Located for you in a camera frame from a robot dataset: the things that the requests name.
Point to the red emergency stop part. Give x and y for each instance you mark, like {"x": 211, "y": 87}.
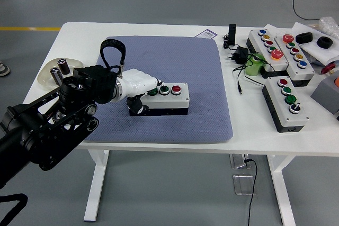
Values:
{"x": 328, "y": 68}

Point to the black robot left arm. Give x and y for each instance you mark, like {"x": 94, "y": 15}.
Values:
{"x": 53, "y": 120}

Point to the white table leg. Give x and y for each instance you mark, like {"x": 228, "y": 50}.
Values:
{"x": 284, "y": 191}
{"x": 96, "y": 183}

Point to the black power adapter plug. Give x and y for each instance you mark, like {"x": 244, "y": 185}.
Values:
{"x": 241, "y": 54}

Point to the five-button box, red mushroom button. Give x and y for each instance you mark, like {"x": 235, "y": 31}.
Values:
{"x": 304, "y": 73}

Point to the black cylinder, silver cap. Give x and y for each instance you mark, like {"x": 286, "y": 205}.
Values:
{"x": 56, "y": 76}

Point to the grey box with orange button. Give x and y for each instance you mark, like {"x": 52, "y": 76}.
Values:
{"x": 325, "y": 93}

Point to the metal floor socket plate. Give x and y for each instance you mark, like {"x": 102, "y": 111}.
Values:
{"x": 237, "y": 161}
{"x": 242, "y": 185}

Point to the grey four-control button box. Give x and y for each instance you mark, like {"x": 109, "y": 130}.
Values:
{"x": 279, "y": 104}
{"x": 174, "y": 101}

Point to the beige shallow tray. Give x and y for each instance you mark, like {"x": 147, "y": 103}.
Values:
{"x": 75, "y": 64}

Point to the five-button box, lit red button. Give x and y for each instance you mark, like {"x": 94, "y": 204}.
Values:
{"x": 258, "y": 39}

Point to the blue-grey textured mat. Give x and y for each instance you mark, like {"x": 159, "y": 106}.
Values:
{"x": 185, "y": 59}

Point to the purple-edged label card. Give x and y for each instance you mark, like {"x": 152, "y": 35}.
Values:
{"x": 206, "y": 34}

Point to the black upright charger stand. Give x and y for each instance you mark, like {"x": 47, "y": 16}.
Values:
{"x": 232, "y": 34}

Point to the clear plastic bag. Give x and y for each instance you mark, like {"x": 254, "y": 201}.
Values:
{"x": 329, "y": 26}

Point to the green cup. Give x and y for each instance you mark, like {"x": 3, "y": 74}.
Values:
{"x": 253, "y": 67}

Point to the dark red cylinder, silver cap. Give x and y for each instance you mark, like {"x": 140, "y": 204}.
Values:
{"x": 64, "y": 67}

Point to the white and black robot left hand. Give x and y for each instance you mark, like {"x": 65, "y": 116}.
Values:
{"x": 137, "y": 81}

